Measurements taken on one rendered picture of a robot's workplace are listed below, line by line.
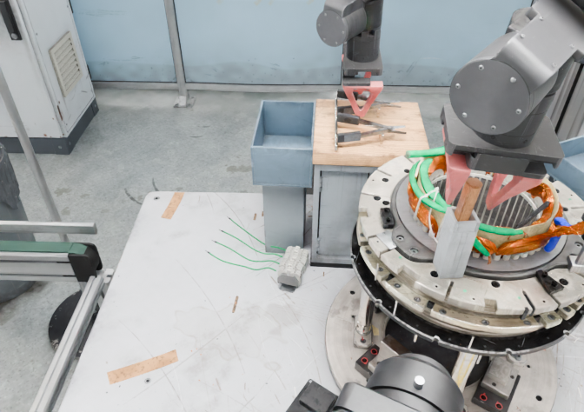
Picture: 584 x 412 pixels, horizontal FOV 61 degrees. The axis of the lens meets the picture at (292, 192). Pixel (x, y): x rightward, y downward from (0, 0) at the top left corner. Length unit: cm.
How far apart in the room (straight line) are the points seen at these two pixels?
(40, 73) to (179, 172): 81
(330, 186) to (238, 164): 177
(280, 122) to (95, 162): 192
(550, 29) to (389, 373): 28
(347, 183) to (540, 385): 45
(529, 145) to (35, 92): 253
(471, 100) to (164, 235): 86
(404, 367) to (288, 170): 72
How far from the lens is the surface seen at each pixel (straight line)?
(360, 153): 85
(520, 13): 46
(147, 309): 100
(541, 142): 50
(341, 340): 90
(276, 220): 99
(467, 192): 54
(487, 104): 38
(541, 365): 97
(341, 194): 91
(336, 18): 79
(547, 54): 38
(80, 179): 274
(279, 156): 86
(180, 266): 106
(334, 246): 100
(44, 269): 125
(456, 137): 47
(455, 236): 57
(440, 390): 18
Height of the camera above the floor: 154
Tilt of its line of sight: 39 degrees down
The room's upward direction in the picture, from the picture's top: straight up
